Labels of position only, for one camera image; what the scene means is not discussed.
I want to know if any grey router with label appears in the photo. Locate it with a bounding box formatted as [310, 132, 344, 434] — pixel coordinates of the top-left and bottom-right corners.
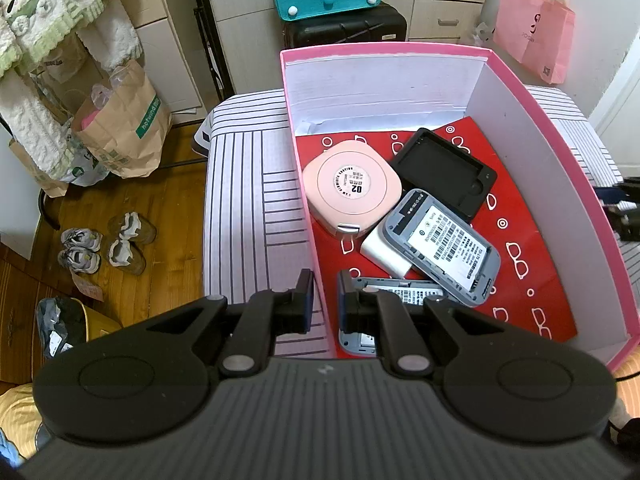
[338, 276, 446, 358]

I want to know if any white charger block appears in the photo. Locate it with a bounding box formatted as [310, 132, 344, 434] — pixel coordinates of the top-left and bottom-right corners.
[360, 222, 411, 278]

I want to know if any striped tablecloth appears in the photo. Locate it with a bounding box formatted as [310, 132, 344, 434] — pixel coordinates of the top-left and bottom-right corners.
[194, 84, 623, 359]

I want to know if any grey portable router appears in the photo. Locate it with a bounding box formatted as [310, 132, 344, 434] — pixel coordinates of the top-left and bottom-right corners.
[383, 188, 501, 308]

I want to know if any pink round device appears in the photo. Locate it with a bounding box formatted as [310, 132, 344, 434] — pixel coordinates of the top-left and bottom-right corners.
[303, 140, 402, 238]

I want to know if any red patterned card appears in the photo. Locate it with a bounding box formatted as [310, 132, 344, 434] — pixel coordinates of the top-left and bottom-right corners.
[310, 117, 577, 342]

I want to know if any brown shoe lower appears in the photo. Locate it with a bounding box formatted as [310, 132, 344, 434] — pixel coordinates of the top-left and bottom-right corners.
[106, 237, 146, 276]

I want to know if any black silicone case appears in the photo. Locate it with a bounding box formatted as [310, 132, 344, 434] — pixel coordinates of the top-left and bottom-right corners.
[390, 128, 498, 223]

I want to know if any grey sneaker left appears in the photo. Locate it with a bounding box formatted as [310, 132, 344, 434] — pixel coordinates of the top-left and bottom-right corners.
[61, 228, 103, 252]

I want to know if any grey sneaker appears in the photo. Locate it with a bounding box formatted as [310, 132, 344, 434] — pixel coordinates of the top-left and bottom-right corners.
[61, 228, 103, 252]
[58, 247, 101, 274]

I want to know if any grey sneaker right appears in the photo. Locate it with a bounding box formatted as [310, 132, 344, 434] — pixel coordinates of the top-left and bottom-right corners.
[58, 247, 101, 274]

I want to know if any pink paper bag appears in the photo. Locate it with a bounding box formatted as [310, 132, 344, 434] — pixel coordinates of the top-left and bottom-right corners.
[492, 0, 576, 84]

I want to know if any yellow waste bin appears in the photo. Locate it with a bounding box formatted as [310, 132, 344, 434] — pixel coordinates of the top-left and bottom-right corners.
[36, 297, 122, 360]

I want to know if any brown paper bag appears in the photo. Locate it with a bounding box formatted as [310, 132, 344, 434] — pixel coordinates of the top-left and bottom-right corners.
[72, 61, 171, 179]

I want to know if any pink storage box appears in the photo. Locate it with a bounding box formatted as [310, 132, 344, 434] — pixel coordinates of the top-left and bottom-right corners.
[280, 41, 639, 368]

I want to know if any black suitcase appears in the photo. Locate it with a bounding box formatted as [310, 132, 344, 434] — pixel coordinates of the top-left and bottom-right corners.
[283, 2, 407, 49]

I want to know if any white wardrobe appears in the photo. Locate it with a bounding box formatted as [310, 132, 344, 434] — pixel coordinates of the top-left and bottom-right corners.
[122, 0, 485, 125]

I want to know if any white green knit cardigan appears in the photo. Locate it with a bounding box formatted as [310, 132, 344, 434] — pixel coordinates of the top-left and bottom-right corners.
[1, 0, 142, 181]

